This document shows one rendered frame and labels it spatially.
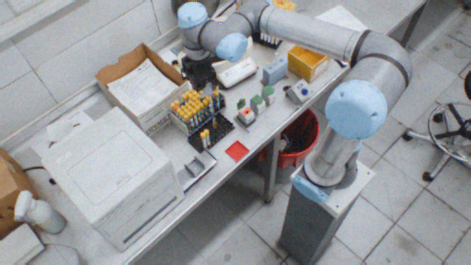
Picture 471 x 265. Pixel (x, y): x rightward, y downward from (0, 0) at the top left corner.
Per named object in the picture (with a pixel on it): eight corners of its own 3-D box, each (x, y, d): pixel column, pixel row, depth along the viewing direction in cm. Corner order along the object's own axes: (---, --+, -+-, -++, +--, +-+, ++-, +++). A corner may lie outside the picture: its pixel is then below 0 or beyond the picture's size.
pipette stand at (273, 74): (270, 91, 162) (271, 75, 153) (259, 81, 164) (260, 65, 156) (288, 79, 165) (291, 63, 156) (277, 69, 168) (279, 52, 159)
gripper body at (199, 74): (182, 81, 122) (176, 54, 112) (202, 66, 125) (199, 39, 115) (198, 95, 119) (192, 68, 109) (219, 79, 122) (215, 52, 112)
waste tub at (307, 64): (308, 85, 163) (312, 68, 154) (285, 67, 168) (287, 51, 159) (329, 67, 167) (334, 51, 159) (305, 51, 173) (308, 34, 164)
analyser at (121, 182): (121, 254, 129) (89, 224, 103) (76, 199, 139) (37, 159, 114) (191, 192, 139) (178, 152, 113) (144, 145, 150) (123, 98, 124)
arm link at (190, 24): (194, 25, 96) (168, 11, 99) (200, 56, 105) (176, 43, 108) (214, 7, 99) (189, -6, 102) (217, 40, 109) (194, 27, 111)
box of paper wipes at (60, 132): (54, 171, 145) (39, 155, 134) (37, 153, 149) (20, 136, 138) (102, 133, 154) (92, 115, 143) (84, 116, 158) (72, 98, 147)
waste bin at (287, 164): (280, 204, 228) (285, 171, 190) (235, 165, 242) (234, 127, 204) (321, 164, 241) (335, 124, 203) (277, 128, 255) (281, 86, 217)
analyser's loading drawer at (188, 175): (175, 200, 136) (173, 194, 131) (163, 188, 138) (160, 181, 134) (218, 163, 143) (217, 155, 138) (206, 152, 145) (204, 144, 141)
